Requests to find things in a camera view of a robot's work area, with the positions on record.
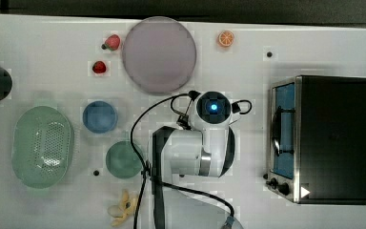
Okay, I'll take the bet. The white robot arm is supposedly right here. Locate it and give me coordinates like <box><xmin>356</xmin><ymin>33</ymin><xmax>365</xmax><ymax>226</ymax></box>
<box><xmin>149</xmin><ymin>91</ymin><xmax>244</xmax><ymax>229</ymax></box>

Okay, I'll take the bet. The grey round plate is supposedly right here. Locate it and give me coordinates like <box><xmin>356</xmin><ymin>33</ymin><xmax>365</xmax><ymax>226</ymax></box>
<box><xmin>122</xmin><ymin>16</ymin><xmax>196</xmax><ymax>94</ymax></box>

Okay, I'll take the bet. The green bowl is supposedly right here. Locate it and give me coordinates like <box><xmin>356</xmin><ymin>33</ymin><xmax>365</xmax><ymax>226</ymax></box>
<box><xmin>106</xmin><ymin>141</ymin><xmax>142</xmax><ymax>179</ymax></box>

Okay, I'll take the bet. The blue bowl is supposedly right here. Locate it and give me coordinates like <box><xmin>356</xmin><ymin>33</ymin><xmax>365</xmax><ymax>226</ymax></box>
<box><xmin>82</xmin><ymin>101</ymin><xmax>118</xmax><ymax>134</ymax></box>

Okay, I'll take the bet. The orange slice toy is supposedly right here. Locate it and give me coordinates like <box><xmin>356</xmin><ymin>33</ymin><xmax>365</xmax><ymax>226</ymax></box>
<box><xmin>217</xmin><ymin>31</ymin><xmax>234</xmax><ymax>48</ymax></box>

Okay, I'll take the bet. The small red plush strawberry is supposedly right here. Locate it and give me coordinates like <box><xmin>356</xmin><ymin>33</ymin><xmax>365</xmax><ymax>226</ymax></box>
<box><xmin>92</xmin><ymin>61</ymin><xmax>107</xmax><ymax>74</ymax></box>

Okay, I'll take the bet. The pink plush strawberry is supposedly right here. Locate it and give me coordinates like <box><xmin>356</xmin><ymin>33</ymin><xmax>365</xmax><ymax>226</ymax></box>
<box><xmin>101</xmin><ymin>34</ymin><xmax>121</xmax><ymax>51</ymax></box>

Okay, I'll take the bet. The plush peeled banana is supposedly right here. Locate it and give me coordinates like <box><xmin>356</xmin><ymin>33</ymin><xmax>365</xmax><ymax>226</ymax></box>
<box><xmin>108</xmin><ymin>190</ymin><xmax>138</xmax><ymax>227</ymax></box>

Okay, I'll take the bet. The black and steel toaster oven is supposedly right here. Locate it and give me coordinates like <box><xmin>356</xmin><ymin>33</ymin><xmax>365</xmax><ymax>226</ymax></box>
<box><xmin>264</xmin><ymin>75</ymin><xmax>366</xmax><ymax>205</ymax></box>

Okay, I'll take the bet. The green perforated colander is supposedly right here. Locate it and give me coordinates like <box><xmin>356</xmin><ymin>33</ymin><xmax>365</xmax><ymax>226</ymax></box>
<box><xmin>11</xmin><ymin>106</ymin><xmax>74</xmax><ymax>189</ymax></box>

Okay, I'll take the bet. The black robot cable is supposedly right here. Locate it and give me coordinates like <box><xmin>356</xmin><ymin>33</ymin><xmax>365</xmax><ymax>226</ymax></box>
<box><xmin>129</xmin><ymin>90</ymin><xmax>254</xmax><ymax>229</ymax></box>

